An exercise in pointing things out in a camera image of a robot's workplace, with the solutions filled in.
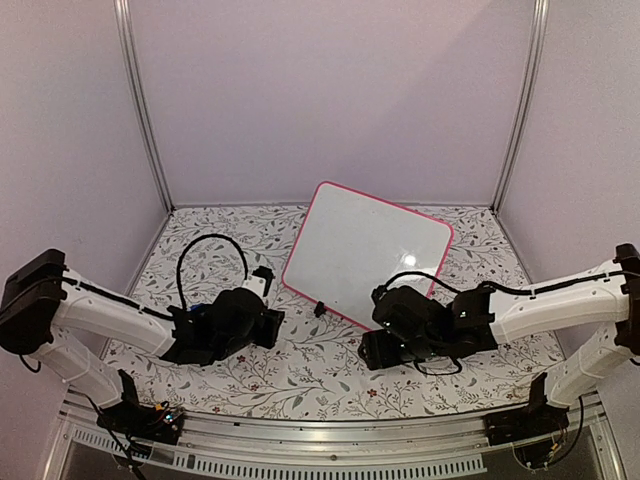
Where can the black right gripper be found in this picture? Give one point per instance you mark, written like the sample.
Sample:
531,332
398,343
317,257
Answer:
377,356

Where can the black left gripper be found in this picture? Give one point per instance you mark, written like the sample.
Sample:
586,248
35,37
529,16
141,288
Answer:
272,323

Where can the pink framed whiteboard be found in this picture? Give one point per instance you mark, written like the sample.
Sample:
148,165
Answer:
351,242

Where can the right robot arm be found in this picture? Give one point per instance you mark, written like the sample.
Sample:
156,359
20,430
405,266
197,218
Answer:
606,295

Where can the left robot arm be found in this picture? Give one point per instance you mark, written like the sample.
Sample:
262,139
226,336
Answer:
45,301

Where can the black stand foot left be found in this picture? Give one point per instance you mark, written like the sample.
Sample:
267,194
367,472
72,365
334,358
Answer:
320,309

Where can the floral table mat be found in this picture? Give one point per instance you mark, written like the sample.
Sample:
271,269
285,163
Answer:
313,372

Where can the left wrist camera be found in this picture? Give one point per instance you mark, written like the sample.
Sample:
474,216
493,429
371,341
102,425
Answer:
259,281

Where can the front aluminium rail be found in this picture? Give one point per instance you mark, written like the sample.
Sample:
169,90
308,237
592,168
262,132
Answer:
441,447

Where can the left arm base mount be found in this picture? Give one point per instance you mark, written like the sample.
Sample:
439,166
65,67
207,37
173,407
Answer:
161,423

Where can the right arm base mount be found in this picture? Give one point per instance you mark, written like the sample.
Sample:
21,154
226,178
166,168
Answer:
536,433

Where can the left aluminium frame post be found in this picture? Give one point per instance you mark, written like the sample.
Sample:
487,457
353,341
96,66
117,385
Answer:
126,35

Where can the aluminium frame post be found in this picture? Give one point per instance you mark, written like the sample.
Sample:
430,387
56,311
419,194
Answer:
126,35
526,95

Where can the right aluminium frame post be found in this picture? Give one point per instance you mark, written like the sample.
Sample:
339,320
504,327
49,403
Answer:
526,95

